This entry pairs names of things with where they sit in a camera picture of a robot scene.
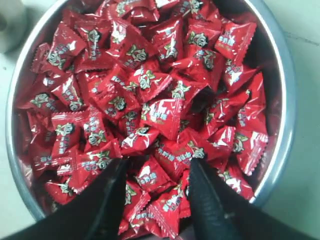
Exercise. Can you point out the red wrapped candy bottom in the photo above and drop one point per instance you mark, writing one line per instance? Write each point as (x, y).
(168, 210)

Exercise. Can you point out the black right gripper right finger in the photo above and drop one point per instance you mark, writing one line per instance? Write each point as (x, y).
(219, 213)

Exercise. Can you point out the red wrapped candy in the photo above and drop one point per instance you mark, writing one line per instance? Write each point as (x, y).
(168, 210)
(235, 40)
(129, 48)
(164, 115)
(68, 127)

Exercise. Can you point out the red wrapped candy right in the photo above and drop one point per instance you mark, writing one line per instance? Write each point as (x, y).
(235, 40)

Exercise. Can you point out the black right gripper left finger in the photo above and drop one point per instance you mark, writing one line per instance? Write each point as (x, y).
(95, 214)

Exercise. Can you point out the red wrapped candy left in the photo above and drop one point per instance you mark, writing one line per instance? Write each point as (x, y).
(68, 127)

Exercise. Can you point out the red wrapped candy upper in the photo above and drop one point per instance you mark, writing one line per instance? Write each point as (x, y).
(129, 48)

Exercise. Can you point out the stainless steel cup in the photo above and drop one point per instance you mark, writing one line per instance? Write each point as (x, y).
(13, 24)

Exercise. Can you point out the stainless steel bowl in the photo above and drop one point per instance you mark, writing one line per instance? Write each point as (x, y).
(269, 50)

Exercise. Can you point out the red wrapped candy centre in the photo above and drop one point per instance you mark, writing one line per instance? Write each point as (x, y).
(164, 115)

